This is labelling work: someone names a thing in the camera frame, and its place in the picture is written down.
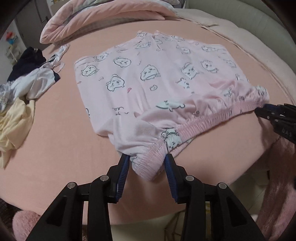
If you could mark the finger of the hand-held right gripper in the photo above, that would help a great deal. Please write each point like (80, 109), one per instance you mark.
(266, 114)
(284, 110)

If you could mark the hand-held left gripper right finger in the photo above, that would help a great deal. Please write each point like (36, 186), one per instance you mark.
(171, 178)

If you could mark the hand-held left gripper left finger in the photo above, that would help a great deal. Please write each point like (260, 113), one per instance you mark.
(122, 176)

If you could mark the pink cartoon print pajama pants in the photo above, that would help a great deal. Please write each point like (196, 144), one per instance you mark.
(150, 92)

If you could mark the person's right forearm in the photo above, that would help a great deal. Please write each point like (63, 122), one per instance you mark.
(284, 185)

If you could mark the pile of assorted clothes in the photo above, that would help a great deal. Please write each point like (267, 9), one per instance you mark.
(39, 81)

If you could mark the pink bed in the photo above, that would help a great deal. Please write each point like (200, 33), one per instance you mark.
(69, 139)

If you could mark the grey padded headboard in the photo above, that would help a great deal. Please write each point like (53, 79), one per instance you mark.
(254, 14)

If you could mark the pale yellow garment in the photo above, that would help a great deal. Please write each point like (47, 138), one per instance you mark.
(16, 125)

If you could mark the grey white patterned garment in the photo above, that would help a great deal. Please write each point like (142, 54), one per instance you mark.
(5, 97)

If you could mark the navy garment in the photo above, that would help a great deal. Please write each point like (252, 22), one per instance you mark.
(25, 64)

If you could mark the folded pink quilt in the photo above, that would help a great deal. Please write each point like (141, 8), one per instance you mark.
(92, 18)

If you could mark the grey door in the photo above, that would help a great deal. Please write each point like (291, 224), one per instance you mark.
(37, 11)

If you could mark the red and blue wall toy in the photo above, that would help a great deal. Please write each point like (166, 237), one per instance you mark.
(11, 38)

